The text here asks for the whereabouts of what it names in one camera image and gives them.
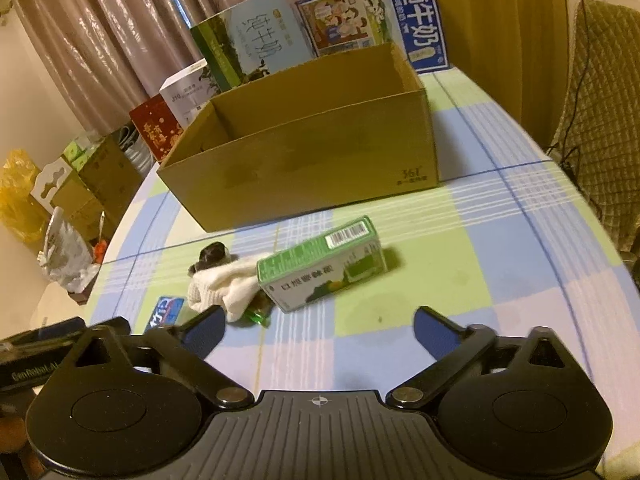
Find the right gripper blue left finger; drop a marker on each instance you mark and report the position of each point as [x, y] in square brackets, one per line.
[181, 350]

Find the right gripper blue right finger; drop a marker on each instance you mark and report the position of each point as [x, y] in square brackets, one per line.
[456, 349]

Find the white cloth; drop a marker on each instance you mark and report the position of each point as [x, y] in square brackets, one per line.
[231, 286]

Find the green toothpaste box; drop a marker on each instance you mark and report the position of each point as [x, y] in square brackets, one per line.
[322, 266]

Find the left human hand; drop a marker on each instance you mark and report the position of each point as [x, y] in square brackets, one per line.
[13, 437]

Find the clear blue plastic case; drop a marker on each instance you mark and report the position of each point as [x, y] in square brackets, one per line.
[165, 312]

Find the green wrapped candy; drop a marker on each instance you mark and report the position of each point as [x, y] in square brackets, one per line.
[258, 315]

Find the white plastic bag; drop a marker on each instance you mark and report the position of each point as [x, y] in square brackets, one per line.
[65, 257]

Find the checkered bed sheet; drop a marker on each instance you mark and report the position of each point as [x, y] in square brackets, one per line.
[505, 240]

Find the yellow plastic bag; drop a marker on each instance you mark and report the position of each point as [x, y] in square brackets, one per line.
[21, 214]

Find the brown cardboard carton left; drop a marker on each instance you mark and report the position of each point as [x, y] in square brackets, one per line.
[95, 198]

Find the stacked white bowls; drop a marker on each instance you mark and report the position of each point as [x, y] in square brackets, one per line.
[135, 149]

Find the red gold gift box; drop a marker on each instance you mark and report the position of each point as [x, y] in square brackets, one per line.
[157, 125]

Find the open brown cardboard box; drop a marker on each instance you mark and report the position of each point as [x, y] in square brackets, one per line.
[336, 130]

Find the quilted olive chair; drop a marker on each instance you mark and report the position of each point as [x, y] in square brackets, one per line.
[598, 133]

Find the white humidifier box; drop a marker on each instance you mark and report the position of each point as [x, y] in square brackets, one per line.
[188, 91]

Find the green blue milk carton box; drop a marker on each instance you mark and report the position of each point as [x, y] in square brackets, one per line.
[251, 40]

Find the beige curtain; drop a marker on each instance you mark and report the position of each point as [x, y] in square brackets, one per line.
[106, 57]

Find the wooden wardrobe door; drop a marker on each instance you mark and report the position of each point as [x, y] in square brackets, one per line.
[518, 51]

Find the orange handled screwdriver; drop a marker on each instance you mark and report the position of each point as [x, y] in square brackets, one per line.
[99, 249]

